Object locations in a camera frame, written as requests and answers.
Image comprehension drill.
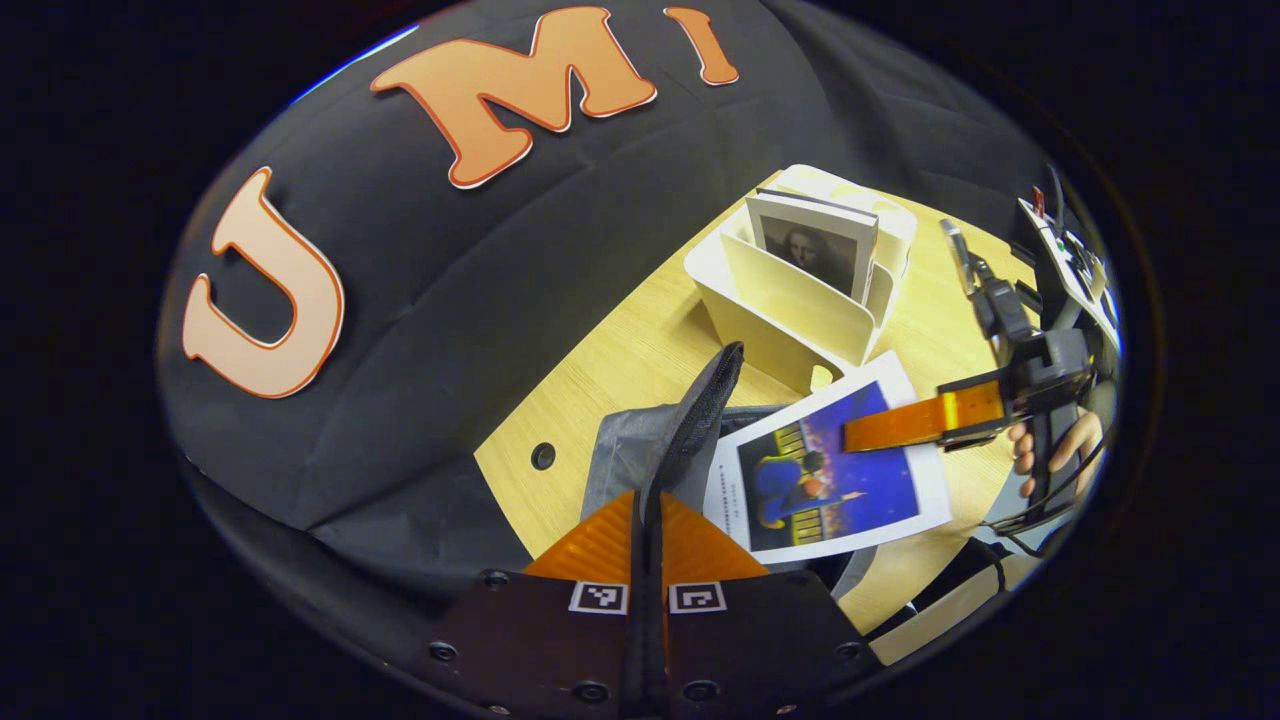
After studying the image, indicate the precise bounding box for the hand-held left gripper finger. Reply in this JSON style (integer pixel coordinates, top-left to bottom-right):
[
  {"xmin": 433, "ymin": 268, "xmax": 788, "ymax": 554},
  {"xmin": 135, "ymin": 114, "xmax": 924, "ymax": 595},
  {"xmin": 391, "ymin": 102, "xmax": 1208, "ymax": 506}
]
[
  {"xmin": 430, "ymin": 490, "xmax": 647, "ymax": 720},
  {"xmin": 647, "ymin": 492, "xmax": 882, "ymax": 720}
]

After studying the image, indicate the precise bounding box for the blue cover book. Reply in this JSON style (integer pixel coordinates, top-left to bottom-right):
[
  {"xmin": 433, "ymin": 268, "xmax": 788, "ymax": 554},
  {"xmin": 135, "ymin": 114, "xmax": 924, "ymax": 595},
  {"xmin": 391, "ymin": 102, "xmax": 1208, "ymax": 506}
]
[{"xmin": 703, "ymin": 352, "xmax": 953, "ymax": 566}]

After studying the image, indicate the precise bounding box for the white bookshelf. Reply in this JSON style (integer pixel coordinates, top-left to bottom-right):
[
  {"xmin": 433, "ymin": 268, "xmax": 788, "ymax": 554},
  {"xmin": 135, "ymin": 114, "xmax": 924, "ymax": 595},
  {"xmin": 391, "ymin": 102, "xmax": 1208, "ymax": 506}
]
[{"xmin": 685, "ymin": 165, "xmax": 918, "ymax": 396}]

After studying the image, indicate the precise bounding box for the grey schoolbag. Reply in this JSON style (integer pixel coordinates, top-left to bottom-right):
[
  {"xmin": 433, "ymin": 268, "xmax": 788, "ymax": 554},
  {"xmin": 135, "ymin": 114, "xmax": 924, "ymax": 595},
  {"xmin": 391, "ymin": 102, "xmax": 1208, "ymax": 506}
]
[{"xmin": 580, "ymin": 342, "xmax": 877, "ymax": 601}]

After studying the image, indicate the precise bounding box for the portrait cover book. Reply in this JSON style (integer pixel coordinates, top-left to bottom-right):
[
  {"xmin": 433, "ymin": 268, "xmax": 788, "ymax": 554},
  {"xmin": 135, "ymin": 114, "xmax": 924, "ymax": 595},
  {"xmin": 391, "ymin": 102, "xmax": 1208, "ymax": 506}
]
[{"xmin": 746, "ymin": 188, "xmax": 881, "ymax": 306}]

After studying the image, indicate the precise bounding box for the black cable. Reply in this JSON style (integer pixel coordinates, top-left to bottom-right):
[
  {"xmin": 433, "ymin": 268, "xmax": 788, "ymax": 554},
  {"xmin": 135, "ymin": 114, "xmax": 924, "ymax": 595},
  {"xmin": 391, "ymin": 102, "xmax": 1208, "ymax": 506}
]
[{"xmin": 985, "ymin": 485, "xmax": 1081, "ymax": 561}]

